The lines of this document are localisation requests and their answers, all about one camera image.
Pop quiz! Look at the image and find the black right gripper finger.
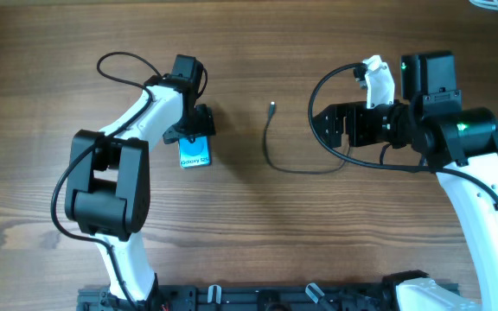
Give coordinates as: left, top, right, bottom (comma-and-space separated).
312, 121, 331, 145
312, 106, 330, 123

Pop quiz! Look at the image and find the turquoise screen smartphone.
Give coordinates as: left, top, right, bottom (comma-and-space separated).
178, 136, 212, 168

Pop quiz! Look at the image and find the black USB charging cable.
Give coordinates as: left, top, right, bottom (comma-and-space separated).
262, 101, 350, 175

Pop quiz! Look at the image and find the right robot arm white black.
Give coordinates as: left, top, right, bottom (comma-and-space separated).
308, 51, 498, 310

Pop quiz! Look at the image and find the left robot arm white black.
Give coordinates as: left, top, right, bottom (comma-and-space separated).
50, 54, 215, 310

